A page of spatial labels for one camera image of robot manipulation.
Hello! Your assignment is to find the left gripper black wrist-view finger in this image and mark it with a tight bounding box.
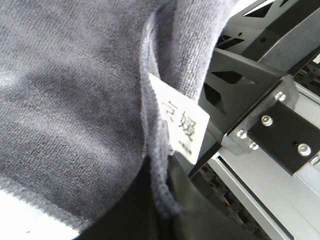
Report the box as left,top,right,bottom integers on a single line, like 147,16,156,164
188,48,288,177

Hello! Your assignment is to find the grey-blue terry towel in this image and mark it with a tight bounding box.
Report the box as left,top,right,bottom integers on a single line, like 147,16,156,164
0,0,236,230

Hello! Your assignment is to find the white towel care label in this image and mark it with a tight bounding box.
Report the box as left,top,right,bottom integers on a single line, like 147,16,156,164
148,73,210,165

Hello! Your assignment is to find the black table cloth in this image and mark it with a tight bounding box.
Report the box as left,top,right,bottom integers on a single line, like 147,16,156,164
76,156,257,240

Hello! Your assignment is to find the aluminium frame with bracket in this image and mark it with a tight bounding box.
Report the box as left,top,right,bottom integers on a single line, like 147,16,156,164
189,0,320,240

